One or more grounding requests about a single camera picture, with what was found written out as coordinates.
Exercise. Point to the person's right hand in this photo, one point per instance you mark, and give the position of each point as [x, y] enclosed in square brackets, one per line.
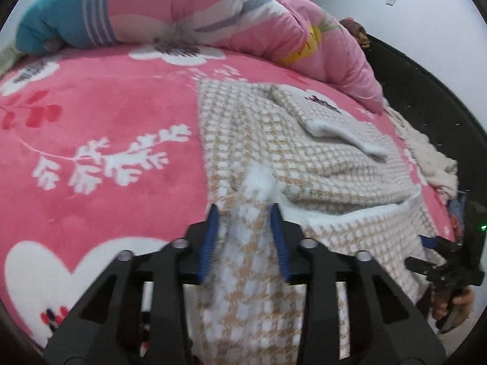
[464, 302]

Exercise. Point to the pink floral bed blanket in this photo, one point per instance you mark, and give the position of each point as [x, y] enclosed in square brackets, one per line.
[101, 152]

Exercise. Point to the beige white houndstooth coat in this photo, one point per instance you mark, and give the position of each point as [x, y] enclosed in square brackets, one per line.
[342, 180]

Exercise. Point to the cream fluffy blanket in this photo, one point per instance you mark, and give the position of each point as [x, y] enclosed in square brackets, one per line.
[438, 170]

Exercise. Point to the pink and blue quilt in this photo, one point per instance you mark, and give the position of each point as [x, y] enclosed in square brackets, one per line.
[296, 34]

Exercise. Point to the green grey mat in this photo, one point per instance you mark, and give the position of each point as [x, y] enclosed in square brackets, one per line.
[9, 56]

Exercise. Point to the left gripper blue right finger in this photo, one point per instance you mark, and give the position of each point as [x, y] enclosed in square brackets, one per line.
[354, 312]

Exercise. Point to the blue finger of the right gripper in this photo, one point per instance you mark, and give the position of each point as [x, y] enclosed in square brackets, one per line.
[428, 242]

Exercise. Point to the black padded headboard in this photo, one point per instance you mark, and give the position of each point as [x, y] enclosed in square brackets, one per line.
[435, 111]

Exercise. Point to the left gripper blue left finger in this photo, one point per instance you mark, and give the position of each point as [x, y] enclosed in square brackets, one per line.
[134, 312]

